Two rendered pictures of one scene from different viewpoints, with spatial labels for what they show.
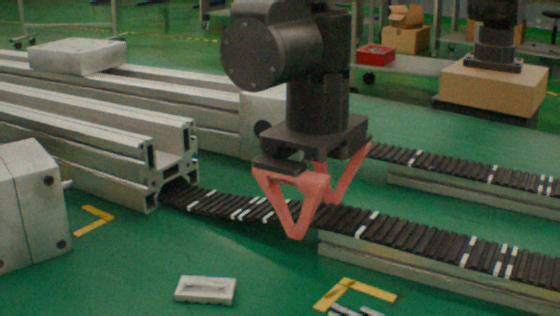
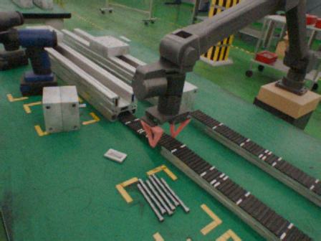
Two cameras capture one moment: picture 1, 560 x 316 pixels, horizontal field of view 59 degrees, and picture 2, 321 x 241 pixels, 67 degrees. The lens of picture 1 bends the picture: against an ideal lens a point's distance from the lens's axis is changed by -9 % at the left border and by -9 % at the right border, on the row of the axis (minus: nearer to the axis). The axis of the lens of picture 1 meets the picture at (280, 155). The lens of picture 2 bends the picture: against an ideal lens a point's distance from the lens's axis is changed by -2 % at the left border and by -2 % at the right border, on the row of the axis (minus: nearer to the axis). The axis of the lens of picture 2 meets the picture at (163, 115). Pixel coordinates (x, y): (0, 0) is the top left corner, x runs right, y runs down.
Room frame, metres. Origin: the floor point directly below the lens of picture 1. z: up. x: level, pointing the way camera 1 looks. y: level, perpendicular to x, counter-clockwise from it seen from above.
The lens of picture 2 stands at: (-0.08, -0.14, 1.21)
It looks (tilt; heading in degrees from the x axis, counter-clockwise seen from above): 30 degrees down; 13
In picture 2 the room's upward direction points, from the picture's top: 9 degrees clockwise
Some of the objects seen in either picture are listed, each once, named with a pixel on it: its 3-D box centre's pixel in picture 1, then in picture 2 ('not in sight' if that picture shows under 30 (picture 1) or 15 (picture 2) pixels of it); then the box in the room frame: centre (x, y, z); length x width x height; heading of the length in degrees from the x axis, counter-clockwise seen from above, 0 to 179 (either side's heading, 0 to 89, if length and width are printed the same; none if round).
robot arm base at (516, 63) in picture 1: (495, 46); (294, 79); (1.03, -0.44, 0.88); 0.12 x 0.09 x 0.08; 62
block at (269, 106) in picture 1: (291, 119); (179, 97); (0.71, -0.02, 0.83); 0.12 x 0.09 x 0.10; 149
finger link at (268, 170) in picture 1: (302, 187); (157, 130); (0.44, -0.02, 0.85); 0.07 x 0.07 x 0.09; 60
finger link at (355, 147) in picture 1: (327, 168); (172, 124); (0.49, -0.05, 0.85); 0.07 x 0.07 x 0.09; 60
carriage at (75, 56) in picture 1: (77, 62); (109, 48); (0.93, 0.37, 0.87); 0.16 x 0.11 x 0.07; 59
